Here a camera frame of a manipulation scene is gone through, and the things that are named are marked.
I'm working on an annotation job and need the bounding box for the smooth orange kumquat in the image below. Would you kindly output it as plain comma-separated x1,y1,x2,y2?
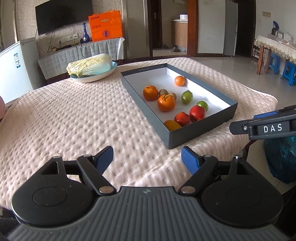
164,120,182,132
175,76,186,86

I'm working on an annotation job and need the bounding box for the dark red persimmon fruit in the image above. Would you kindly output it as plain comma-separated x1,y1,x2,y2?
174,112,191,127

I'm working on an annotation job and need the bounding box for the red jujube fruit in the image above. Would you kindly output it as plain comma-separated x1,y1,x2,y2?
189,105,206,123

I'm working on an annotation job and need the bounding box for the small green jujube fruit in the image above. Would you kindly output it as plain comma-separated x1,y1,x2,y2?
196,100,209,111

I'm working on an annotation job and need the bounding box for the large green jujube fruit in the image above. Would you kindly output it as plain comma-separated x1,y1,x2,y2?
181,90,193,104

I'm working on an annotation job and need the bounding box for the stemmed orange mandarin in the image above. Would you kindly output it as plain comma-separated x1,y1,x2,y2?
157,94,176,112

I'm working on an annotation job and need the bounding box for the brown round longan fruit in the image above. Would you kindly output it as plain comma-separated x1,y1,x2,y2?
159,89,168,97

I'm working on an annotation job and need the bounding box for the large wrinkled orange mandarin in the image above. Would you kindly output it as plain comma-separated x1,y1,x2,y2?
142,85,159,101

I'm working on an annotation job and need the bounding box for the wooden kitchen cabinet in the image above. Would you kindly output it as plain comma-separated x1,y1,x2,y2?
171,20,188,51

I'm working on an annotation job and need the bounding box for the teal plastic bag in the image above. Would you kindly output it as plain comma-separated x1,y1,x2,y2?
264,136,296,184

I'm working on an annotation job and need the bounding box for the blue plastic stool near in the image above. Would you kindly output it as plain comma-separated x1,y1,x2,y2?
281,61,296,86

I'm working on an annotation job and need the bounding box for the blue plastic stool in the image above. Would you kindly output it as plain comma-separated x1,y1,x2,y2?
269,53,280,74
281,61,296,86

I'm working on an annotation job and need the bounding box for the blue plastic stool far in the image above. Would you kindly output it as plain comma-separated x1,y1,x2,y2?
269,53,280,74

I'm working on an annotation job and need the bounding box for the pink quilted table cover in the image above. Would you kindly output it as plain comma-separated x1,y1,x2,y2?
0,57,279,209

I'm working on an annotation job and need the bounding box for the grey cardboard box tray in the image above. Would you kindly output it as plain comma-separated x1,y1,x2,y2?
121,63,238,149

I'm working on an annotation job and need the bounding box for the lace covered dining table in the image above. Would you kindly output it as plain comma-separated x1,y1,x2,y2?
254,35,295,75

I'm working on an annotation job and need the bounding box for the light blue ceramic plate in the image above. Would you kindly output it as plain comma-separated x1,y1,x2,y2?
70,61,117,83

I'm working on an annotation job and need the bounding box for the napa cabbage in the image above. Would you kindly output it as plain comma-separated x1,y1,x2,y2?
66,54,113,78

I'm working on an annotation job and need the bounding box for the cloth covered tv cabinet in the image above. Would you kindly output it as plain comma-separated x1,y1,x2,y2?
38,37,125,80

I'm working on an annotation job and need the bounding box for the pink plush cushion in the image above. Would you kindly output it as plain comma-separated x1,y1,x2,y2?
0,96,6,120

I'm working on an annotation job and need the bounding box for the white chest freezer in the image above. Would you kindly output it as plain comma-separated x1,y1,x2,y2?
0,38,47,104

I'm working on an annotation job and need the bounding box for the blue glass bottle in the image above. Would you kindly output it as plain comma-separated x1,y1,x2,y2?
80,23,90,44

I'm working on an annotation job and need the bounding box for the white container on cabinet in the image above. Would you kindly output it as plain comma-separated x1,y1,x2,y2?
180,14,188,21

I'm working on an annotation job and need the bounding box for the orange gift box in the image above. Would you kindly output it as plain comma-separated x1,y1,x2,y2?
88,10,123,42

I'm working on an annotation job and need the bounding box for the black flat television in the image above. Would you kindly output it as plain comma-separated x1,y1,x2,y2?
35,0,93,35

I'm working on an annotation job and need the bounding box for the black power cable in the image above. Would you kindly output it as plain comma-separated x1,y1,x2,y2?
74,44,87,60

